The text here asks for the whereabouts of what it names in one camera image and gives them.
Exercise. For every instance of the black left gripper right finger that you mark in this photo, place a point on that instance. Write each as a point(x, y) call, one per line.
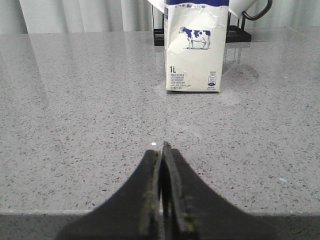
point(194, 211)

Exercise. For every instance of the white mug black handle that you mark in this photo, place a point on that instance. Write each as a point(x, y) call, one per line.
point(239, 9)
point(158, 4)

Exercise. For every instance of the black wire mug rack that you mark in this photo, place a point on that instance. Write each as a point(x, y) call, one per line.
point(234, 33)

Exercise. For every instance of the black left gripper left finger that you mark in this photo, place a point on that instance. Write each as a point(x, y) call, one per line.
point(132, 213)

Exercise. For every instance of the white blue milk carton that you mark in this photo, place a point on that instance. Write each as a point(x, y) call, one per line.
point(194, 44)

